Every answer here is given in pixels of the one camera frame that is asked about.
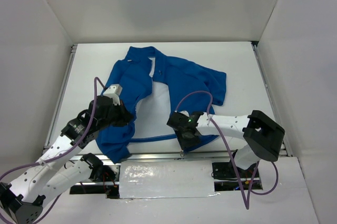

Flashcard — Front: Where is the aluminium frame rail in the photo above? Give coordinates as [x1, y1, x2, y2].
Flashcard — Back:
[43, 42, 276, 161]

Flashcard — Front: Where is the white taped cover panel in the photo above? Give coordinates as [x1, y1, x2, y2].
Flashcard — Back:
[119, 160, 216, 199]

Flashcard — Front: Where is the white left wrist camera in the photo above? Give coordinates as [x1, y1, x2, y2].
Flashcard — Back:
[103, 84, 123, 105]

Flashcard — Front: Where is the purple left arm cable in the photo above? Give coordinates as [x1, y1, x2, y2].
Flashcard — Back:
[0, 76, 107, 223]

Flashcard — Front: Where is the blue zip-up jacket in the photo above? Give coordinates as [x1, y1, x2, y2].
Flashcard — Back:
[96, 46, 227, 163]

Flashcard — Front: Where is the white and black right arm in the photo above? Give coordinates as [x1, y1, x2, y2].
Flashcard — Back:
[167, 110, 285, 177]

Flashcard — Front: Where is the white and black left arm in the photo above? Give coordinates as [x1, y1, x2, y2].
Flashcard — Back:
[1, 96, 134, 223]

